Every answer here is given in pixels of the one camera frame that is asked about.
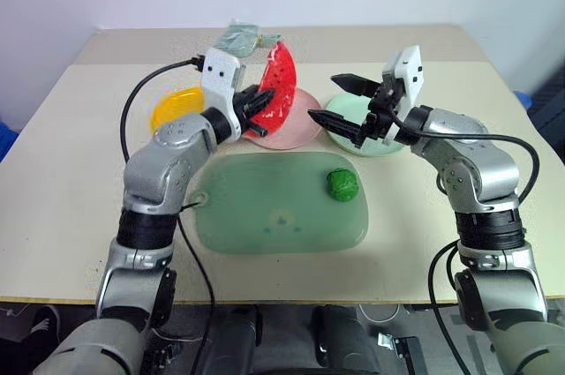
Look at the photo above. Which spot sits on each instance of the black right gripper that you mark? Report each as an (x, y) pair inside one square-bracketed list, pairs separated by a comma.
[(383, 110)]

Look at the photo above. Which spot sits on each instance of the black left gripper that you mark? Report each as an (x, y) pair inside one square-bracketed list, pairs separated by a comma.
[(245, 107)]

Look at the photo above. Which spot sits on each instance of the red watermelon slice toy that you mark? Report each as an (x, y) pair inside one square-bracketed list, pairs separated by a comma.
[(280, 79)]

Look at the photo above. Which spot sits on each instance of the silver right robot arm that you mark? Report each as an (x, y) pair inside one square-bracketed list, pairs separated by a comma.
[(485, 172)]

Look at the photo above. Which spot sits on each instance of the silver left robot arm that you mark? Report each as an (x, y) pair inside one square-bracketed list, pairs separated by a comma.
[(150, 172)]

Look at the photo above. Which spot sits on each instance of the light green round plate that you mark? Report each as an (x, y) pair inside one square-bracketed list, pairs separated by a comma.
[(346, 107)]

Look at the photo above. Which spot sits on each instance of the pink round plate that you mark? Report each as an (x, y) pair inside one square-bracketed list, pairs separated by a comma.
[(302, 125)]

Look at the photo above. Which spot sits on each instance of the yellow round plate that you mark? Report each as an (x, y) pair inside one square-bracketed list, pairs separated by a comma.
[(176, 107)]

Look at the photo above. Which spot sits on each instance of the small clear plastic bag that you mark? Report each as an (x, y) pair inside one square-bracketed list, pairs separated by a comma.
[(270, 39)]

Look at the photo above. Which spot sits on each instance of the clear bag with green contents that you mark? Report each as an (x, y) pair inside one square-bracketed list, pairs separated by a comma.
[(236, 39)]

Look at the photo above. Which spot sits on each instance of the translucent green cutting board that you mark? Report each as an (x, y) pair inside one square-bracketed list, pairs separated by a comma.
[(265, 194)]

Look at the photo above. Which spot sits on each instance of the green vegetable toy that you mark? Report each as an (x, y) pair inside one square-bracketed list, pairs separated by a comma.
[(342, 185)]

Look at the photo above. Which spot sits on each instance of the blue plastic object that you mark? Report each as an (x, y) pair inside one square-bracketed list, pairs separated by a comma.
[(525, 100)]

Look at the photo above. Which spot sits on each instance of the dark rounded shape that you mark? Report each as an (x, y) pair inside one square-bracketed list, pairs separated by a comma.
[(342, 339), (234, 339)]

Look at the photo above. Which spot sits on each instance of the blue plastic crate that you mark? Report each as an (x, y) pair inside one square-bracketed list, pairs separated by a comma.
[(6, 139)]

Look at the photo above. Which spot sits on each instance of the black shoe with white print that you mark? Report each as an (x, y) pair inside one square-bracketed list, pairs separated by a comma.
[(44, 322)]

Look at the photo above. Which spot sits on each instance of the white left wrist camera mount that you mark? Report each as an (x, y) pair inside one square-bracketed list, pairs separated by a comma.
[(218, 79)]

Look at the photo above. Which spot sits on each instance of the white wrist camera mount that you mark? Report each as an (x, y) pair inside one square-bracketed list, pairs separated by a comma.
[(410, 70), (218, 79)]

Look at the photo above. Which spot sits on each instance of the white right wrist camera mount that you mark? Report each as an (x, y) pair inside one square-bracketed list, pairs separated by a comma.
[(410, 70)]

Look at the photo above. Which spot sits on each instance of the silver metal bracket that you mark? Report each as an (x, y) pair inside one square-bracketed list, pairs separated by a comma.
[(397, 343)]

